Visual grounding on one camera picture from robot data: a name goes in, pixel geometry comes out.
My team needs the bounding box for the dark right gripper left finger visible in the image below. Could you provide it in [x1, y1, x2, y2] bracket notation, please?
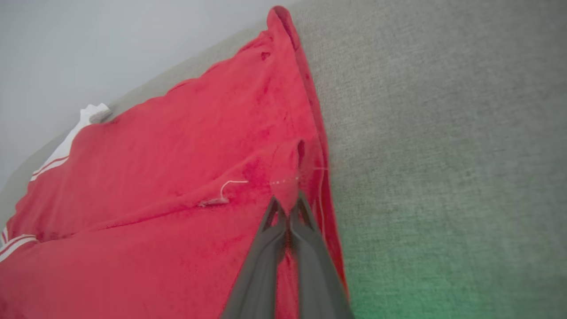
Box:
[220, 195, 291, 319]

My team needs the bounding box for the red and white jersey garment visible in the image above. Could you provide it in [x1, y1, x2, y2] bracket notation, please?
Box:
[0, 5, 350, 319]

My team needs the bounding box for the grey fabric sofa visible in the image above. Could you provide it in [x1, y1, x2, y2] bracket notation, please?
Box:
[0, 0, 567, 319]

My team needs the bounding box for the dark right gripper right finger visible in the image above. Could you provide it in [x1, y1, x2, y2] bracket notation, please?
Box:
[289, 191, 356, 319]

